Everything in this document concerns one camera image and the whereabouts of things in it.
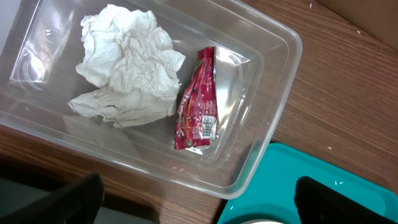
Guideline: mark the clear plastic waste bin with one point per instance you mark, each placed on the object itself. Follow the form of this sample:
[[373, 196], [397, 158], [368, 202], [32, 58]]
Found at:
[[256, 61]]

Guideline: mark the teal plastic serving tray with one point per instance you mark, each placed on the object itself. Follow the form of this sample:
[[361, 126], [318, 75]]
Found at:
[[270, 194]]

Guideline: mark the white tissue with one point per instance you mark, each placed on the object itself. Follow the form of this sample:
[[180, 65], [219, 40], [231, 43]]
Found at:
[[128, 49], [135, 108]]

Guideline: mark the red snack wrapper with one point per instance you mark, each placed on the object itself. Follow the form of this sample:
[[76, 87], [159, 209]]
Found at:
[[197, 121]]

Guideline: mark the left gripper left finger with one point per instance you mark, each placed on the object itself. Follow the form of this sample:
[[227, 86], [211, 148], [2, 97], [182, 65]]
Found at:
[[78, 202]]

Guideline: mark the brown cardboard backdrop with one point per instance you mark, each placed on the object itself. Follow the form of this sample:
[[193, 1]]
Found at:
[[376, 17]]

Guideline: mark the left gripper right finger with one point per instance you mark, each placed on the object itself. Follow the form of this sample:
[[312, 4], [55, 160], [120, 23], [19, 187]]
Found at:
[[319, 204]]

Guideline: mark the large white plate with rice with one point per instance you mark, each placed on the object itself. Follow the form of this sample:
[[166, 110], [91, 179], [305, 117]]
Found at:
[[262, 221]]

